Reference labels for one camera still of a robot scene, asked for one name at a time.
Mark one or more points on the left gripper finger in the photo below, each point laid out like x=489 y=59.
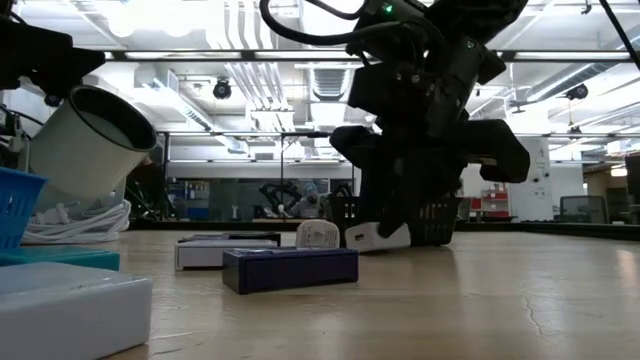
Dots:
x=35 y=42
x=60 y=72

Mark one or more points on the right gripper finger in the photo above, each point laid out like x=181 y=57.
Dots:
x=440 y=182
x=387 y=200

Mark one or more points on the white USB wall charger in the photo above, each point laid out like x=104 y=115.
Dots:
x=362 y=240

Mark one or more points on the white box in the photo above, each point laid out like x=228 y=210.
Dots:
x=220 y=255
x=70 y=315

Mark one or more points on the teal box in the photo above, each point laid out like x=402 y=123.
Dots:
x=65 y=258

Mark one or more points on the navy box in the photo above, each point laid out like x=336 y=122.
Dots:
x=290 y=272
x=200 y=238

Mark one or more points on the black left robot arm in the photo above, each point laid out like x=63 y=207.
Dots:
x=7 y=125

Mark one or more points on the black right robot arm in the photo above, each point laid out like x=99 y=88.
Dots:
x=475 y=20

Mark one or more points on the grey mesh office chair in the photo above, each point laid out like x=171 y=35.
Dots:
x=582 y=210

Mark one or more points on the black plastic basket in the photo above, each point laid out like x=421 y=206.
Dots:
x=440 y=230

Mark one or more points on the red storage shelf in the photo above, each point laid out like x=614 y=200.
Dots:
x=492 y=205

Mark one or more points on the person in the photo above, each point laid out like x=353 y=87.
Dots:
x=310 y=205

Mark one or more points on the white cylindrical cup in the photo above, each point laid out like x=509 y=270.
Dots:
x=85 y=155

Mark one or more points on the white round pillar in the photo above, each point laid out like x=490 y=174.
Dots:
x=540 y=200

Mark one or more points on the blue plastic basket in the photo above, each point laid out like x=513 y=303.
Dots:
x=17 y=210

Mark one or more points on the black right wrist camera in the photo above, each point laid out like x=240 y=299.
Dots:
x=395 y=17

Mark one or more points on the black background rig frame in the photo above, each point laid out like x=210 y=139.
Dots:
x=317 y=134

